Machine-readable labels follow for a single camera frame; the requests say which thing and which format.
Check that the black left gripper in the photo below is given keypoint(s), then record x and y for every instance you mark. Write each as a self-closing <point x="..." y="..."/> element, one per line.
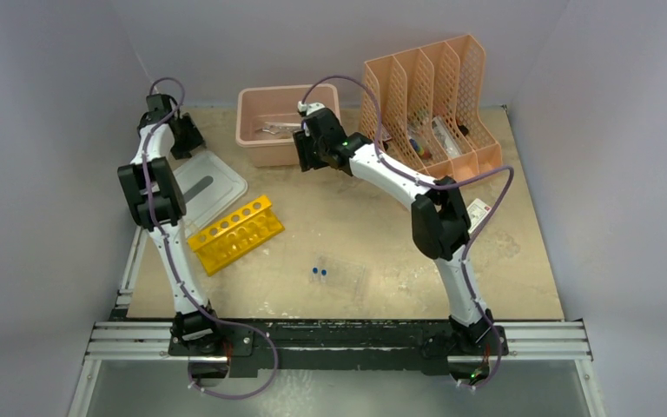
<point x="195" y="140"/>

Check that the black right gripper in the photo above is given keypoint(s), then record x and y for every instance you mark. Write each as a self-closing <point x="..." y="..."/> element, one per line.
<point x="304" y="141"/>

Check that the metal crucible tongs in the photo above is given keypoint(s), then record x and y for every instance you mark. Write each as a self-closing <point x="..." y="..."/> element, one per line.
<point x="280" y="130"/>

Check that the white plastic bin lid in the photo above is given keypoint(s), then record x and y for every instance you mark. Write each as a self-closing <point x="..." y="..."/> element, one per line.
<point x="209" y="187"/>

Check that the pink plastic bin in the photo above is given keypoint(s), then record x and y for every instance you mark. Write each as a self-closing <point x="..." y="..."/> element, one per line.
<point x="267" y="117"/>

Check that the yellow test tube rack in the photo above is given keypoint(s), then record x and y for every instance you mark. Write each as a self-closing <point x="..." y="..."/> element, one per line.
<point x="233" y="236"/>

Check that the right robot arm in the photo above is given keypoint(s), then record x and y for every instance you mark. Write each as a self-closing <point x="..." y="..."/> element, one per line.
<point x="439" y="220"/>

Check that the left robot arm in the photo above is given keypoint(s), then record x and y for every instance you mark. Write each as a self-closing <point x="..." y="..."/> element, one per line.
<point x="156" y="205"/>

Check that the colourful item in organizer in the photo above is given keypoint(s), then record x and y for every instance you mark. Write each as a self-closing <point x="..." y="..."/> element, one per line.
<point x="423" y="153"/>

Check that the peach mesh file organizer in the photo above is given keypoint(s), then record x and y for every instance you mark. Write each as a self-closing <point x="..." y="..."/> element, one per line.
<point x="413" y="86"/>

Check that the clear packet in organizer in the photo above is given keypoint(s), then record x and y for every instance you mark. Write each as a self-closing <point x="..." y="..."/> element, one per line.
<point x="445" y="137"/>

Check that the clear plastic well plate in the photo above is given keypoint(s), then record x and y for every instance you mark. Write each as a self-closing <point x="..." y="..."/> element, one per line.
<point x="344" y="278"/>

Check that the small white red box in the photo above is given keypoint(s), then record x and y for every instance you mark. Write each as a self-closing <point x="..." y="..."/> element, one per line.
<point x="477" y="210"/>

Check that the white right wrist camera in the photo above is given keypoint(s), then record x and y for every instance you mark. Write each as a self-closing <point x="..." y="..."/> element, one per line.
<point x="307" y="109"/>

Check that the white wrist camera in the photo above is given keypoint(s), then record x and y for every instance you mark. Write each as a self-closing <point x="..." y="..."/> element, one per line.
<point x="307" y="109"/>
<point x="160" y="103"/>

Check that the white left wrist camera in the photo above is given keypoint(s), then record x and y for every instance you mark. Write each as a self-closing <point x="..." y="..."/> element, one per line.
<point x="160" y="103"/>

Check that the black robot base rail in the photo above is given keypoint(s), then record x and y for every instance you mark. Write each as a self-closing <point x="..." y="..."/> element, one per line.
<point x="431" y="347"/>

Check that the aluminium frame rail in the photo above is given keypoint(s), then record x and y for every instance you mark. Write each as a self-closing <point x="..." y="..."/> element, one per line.
<point x="129" y="341"/>

